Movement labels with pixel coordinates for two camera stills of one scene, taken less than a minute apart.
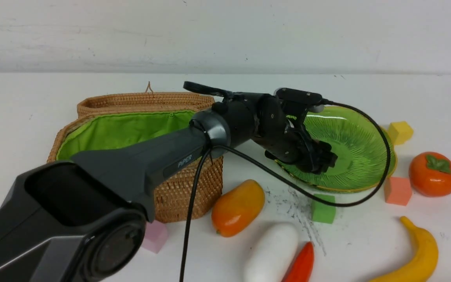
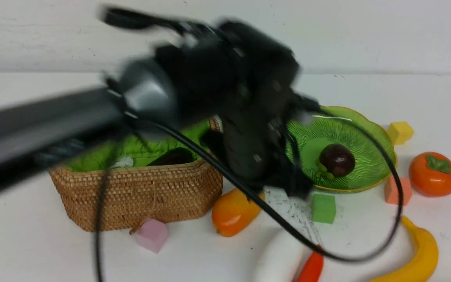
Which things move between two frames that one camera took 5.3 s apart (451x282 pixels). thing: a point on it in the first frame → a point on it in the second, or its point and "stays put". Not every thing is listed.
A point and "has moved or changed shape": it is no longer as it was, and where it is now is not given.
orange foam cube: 397,190 stays put
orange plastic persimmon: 432,174 stays put
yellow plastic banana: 423,261 stays put
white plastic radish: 268,255 has moved or changed shape
